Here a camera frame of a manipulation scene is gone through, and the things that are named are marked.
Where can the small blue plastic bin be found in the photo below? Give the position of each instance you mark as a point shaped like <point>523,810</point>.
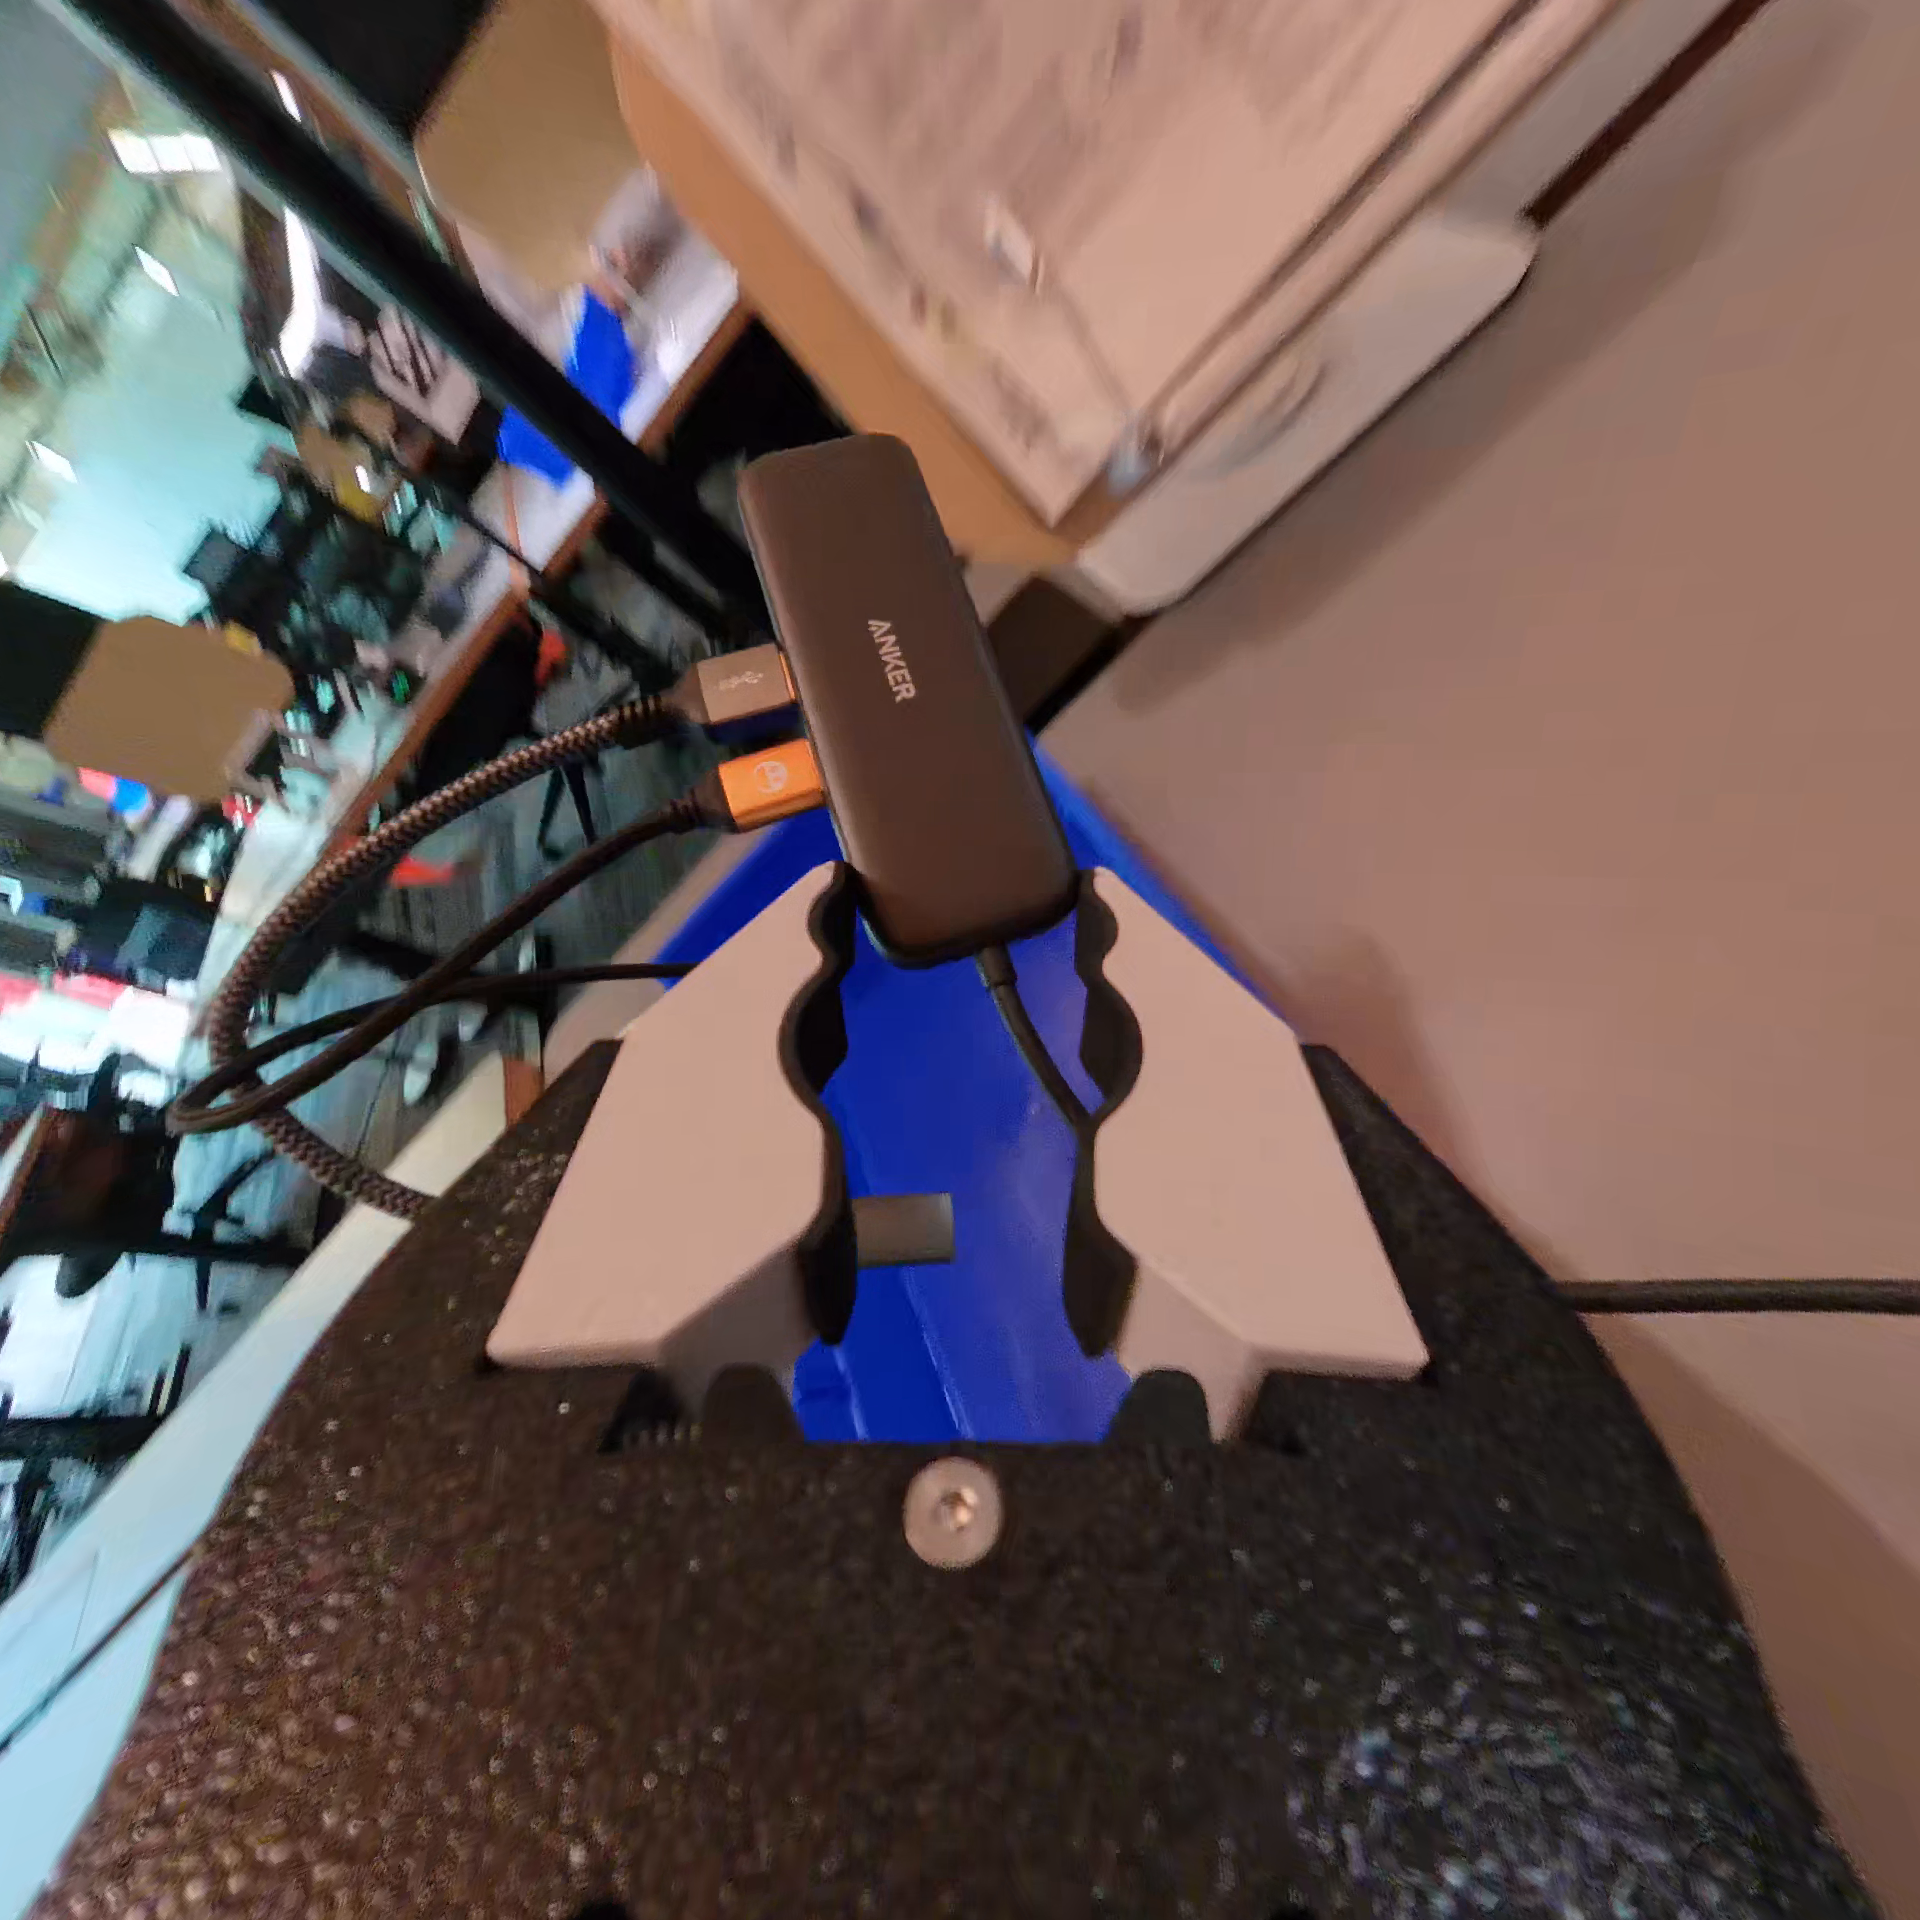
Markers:
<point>600,354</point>

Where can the wooden document stand with papers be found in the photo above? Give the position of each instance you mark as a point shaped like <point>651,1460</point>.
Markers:
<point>1049,226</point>

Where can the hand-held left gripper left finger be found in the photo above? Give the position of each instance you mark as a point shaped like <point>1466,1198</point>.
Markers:
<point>662,1201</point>

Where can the black metal pole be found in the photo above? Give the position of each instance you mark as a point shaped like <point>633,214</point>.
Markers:
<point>450,316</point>

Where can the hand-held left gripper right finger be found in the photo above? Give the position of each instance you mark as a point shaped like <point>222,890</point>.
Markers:
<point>1261,1201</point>

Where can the slim dark grey usb hub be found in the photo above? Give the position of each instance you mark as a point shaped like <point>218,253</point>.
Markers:
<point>902,676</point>

